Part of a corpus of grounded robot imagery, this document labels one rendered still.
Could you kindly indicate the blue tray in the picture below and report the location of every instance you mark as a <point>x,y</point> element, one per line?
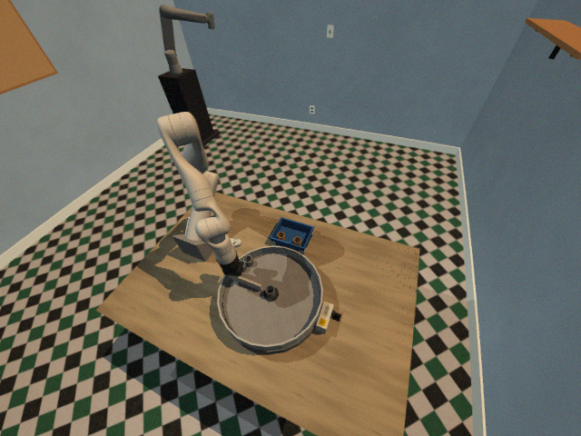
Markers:
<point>291,230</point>

